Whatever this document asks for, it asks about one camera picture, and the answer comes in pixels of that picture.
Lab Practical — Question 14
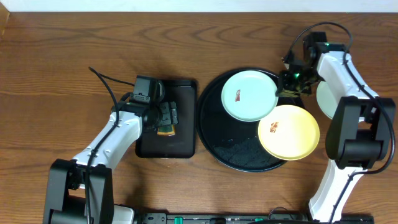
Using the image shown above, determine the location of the green and yellow sponge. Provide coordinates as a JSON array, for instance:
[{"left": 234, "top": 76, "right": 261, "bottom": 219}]
[{"left": 157, "top": 124, "right": 175, "bottom": 136}]

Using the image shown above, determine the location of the light blue plate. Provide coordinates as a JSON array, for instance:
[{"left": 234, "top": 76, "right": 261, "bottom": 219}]
[
  {"left": 316, "top": 81, "right": 338, "bottom": 119},
  {"left": 221, "top": 70, "right": 279, "bottom": 122}
]

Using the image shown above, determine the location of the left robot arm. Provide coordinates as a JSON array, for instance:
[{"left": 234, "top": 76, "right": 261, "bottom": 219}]
[{"left": 43, "top": 96, "right": 178, "bottom": 223}]

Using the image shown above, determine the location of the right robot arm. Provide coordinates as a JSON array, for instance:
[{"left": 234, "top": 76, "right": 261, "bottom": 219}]
[{"left": 276, "top": 40, "right": 396, "bottom": 223}]

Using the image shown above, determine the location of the black rectangular tray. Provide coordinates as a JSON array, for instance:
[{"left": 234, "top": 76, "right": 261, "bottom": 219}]
[{"left": 136, "top": 80, "right": 197, "bottom": 159}]

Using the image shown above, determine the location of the black round tray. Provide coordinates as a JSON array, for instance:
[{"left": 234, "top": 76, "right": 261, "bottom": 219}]
[{"left": 196, "top": 67, "right": 286, "bottom": 172}]

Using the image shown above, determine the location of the yellow plate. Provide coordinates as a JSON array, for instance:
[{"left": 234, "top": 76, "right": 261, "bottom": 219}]
[{"left": 257, "top": 105, "right": 320, "bottom": 161}]

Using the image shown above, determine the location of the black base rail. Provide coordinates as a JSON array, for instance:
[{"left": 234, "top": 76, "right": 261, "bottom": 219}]
[{"left": 133, "top": 212, "right": 375, "bottom": 224}]

